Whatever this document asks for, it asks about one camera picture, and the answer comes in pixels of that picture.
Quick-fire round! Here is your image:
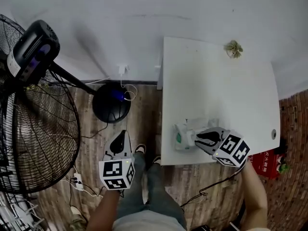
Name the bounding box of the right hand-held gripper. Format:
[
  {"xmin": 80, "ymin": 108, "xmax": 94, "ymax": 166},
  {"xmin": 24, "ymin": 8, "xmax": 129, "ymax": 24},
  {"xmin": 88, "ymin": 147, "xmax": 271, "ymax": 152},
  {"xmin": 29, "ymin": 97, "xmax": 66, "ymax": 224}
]
[{"xmin": 194, "ymin": 127, "xmax": 251, "ymax": 167}]

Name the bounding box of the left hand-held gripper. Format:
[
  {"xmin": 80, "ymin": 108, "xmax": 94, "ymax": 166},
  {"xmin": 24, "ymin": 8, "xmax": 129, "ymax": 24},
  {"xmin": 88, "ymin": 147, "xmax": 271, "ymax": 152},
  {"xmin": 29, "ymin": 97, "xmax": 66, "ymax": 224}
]
[{"xmin": 98, "ymin": 129, "xmax": 135, "ymax": 191}]

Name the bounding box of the white tissue pack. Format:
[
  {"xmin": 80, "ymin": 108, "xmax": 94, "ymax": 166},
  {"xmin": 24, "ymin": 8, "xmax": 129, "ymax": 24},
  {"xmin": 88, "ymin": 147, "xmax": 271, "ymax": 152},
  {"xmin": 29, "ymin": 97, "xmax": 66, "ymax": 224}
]
[{"xmin": 172, "ymin": 117, "xmax": 220, "ymax": 152}]

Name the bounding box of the person's left forearm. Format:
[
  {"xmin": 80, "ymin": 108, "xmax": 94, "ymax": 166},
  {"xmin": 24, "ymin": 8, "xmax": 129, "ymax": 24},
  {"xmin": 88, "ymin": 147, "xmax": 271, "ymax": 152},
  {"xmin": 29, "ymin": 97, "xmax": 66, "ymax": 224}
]
[{"xmin": 86, "ymin": 189, "xmax": 121, "ymax": 231}]

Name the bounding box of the person's right forearm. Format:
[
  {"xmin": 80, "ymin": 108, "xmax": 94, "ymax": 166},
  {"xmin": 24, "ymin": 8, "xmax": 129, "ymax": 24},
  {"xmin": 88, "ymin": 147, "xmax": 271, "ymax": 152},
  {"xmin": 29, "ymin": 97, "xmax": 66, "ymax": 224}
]
[{"xmin": 240, "ymin": 159, "xmax": 269, "ymax": 231}]

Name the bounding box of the person's left shoe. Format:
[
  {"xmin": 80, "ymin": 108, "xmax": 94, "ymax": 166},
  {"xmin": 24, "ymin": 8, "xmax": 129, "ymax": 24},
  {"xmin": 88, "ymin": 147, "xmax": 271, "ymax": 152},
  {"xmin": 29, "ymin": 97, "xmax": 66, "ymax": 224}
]
[{"xmin": 134, "ymin": 143, "xmax": 147, "ymax": 155}]

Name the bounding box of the person's left leg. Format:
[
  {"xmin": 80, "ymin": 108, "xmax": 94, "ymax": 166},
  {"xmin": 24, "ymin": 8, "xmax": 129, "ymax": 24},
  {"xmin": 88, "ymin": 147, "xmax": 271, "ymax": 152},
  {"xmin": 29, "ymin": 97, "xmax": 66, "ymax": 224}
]
[{"xmin": 115, "ymin": 150, "xmax": 150, "ymax": 218}]

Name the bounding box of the person's leg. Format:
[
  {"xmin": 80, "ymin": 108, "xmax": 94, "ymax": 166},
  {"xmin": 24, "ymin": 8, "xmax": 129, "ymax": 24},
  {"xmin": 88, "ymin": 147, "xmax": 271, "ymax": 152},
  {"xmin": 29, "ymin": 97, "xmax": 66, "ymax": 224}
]
[
  {"xmin": 115, "ymin": 150, "xmax": 150, "ymax": 218},
  {"xmin": 146, "ymin": 162, "xmax": 186, "ymax": 227}
]

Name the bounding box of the white table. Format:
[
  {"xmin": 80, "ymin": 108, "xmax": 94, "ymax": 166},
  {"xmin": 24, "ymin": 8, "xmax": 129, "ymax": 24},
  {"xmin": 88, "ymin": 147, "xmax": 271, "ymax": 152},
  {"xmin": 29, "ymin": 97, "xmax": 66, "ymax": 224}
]
[{"xmin": 156, "ymin": 36, "xmax": 281, "ymax": 166}]

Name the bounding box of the blue power bank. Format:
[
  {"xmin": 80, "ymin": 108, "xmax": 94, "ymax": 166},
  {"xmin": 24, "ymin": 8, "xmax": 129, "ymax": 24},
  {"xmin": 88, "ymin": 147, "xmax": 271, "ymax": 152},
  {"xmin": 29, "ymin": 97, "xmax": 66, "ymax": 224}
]
[{"xmin": 113, "ymin": 90, "xmax": 126, "ymax": 102}]

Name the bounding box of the white power strip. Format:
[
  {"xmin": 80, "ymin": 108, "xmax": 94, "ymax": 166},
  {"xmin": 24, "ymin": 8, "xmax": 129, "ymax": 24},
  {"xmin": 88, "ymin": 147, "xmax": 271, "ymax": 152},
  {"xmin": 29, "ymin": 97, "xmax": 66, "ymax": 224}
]
[{"xmin": 73, "ymin": 172, "xmax": 85, "ymax": 191}]

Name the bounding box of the red fire equipment box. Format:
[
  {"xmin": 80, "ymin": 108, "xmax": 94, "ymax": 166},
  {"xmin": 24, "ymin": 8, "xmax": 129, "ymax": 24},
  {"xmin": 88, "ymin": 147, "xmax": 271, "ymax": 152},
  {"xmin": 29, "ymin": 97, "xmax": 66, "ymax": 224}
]
[{"xmin": 249, "ymin": 149, "xmax": 280, "ymax": 180}]

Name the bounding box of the person's right leg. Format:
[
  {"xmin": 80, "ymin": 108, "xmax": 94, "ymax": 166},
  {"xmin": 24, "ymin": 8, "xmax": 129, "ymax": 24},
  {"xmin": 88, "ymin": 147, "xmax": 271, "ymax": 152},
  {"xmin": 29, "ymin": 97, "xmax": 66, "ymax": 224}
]
[{"xmin": 146, "ymin": 162, "xmax": 186, "ymax": 227}]

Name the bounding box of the black fuzzy object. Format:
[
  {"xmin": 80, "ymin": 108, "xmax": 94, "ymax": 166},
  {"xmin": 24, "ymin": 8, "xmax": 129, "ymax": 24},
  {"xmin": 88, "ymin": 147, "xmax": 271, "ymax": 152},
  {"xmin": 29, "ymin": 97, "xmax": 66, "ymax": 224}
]
[{"xmin": 274, "ymin": 138, "xmax": 288, "ymax": 154}]

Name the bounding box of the person's light shirt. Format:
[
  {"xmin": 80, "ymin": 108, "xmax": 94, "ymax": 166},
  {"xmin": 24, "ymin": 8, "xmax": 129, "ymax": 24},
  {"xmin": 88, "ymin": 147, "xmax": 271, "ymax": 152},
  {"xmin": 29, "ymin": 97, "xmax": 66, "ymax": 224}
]
[{"xmin": 112, "ymin": 209, "xmax": 184, "ymax": 231}]

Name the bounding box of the beige slipper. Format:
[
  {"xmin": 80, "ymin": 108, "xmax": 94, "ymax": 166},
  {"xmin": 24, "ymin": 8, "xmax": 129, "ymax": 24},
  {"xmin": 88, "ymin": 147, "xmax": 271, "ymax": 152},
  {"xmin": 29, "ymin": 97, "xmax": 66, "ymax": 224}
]
[{"xmin": 69, "ymin": 205, "xmax": 88, "ymax": 231}]

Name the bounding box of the black standing fan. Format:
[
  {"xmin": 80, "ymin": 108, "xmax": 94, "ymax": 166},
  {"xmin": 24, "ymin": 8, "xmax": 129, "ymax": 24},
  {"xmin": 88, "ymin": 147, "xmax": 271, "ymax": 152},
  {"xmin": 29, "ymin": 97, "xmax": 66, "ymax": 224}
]
[{"xmin": 0, "ymin": 14, "xmax": 132, "ymax": 194}]

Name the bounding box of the small potted plant white pot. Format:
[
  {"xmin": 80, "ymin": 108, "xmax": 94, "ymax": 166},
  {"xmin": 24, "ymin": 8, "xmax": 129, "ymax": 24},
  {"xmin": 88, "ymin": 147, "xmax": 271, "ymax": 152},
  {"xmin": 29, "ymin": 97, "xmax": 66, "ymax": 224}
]
[{"xmin": 223, "ymin": 40, "xmax": 244, "ymax": 59}]

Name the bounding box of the white metal rack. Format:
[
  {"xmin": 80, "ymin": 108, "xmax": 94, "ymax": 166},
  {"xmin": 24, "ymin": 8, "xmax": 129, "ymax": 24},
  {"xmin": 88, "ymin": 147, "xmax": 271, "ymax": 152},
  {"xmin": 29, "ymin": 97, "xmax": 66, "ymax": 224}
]
[{"xmin": 0, "ymin": 191, "xmax": 47, "ymax": 231}]

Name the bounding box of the black floor cable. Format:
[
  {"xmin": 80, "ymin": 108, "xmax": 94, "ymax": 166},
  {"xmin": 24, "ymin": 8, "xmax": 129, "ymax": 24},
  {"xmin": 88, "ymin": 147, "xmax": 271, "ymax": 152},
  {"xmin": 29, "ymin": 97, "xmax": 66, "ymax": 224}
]
[{"xmin": 69, "ymin": 122, "xmax": 109, "ymax": 203}]

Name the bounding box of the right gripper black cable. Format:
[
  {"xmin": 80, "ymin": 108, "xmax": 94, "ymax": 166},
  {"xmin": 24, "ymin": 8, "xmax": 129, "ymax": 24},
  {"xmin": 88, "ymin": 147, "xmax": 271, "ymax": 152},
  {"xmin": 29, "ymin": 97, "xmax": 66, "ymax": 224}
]
[{"xmin": 180, "ymin": 162, "xmax": 246, "ymax": 208}]

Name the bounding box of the white charging cable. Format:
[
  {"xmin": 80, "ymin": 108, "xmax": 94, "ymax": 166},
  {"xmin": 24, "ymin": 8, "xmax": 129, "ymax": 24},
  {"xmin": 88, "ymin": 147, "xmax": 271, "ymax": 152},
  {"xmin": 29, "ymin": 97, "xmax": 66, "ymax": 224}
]
[{"xmin": 120, "ymin": 75, "xmax": 138, "ymax": 103}]

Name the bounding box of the white wall charger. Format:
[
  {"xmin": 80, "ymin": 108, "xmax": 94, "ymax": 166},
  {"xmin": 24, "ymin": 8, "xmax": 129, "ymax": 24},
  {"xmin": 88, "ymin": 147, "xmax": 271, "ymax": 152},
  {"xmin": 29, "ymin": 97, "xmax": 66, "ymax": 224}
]
[{"xmin": 117, "ymin": 65, "xmax": 129, "ymax": 77}]

